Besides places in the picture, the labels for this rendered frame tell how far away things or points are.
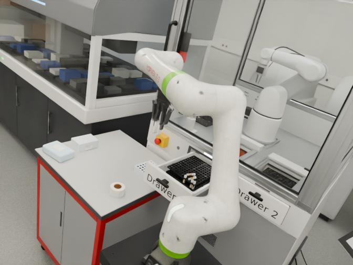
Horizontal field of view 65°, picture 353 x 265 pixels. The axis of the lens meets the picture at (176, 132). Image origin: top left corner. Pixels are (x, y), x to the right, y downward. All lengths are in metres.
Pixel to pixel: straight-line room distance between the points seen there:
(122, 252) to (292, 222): 0.77
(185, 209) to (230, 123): 0.33
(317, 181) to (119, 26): 1.35
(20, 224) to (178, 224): 1.59
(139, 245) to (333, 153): 0.83
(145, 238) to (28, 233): 1.28
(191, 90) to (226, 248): 1.05
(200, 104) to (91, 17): 1.00
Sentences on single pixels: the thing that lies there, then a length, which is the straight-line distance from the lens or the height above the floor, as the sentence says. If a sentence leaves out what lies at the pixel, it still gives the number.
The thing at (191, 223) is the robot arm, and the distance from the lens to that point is 0.93.
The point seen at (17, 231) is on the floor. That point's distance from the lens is 2.31.
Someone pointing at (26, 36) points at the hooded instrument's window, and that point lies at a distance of 2.52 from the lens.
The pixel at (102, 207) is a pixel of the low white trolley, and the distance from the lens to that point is 1.31.
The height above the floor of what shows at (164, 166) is 0.88.
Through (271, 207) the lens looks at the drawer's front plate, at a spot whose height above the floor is 0.88.
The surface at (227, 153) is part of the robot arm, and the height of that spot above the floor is 1.20.
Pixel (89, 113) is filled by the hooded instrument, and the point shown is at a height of 0.88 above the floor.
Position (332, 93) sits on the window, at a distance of 1.25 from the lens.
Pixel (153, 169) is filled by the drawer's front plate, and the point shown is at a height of 0.91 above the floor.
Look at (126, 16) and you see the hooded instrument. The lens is 1.83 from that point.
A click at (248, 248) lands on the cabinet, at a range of 1.62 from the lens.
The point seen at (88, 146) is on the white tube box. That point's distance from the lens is 1.69.
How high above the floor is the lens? 1.63
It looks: 25 degrees down
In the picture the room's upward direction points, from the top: 14 degrees clockwise
